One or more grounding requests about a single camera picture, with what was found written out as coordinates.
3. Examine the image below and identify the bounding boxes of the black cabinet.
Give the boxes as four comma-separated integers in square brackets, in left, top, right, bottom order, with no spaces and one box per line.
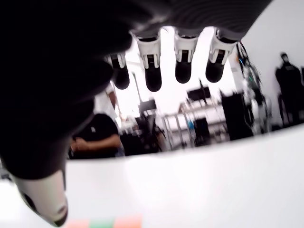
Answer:
[220,92,254,143]

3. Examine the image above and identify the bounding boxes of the multicoloured Rubik's cube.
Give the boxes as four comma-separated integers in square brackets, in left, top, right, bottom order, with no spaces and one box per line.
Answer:
[67,214,143,228]

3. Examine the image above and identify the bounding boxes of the person in white shirt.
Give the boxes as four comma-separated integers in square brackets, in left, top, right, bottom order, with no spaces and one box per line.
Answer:
[94,84,117,119]

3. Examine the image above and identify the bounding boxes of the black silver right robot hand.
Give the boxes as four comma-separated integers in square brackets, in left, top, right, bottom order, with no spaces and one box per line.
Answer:
[0,0,273,227]

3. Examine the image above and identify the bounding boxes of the seated person in black shirt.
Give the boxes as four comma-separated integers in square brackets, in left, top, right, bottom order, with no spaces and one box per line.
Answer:
[68,113,126,160]

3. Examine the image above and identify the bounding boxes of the black chair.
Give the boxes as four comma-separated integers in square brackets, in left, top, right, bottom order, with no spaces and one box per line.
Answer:
[136,114,167,153]

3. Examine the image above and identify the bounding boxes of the black computer monitor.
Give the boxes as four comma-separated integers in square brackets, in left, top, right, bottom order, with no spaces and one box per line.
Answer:
[186,86,211,102]
[139,99,156,111]

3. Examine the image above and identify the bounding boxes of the standing figure in black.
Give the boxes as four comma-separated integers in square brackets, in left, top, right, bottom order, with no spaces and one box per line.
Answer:
[275,52,304,127]

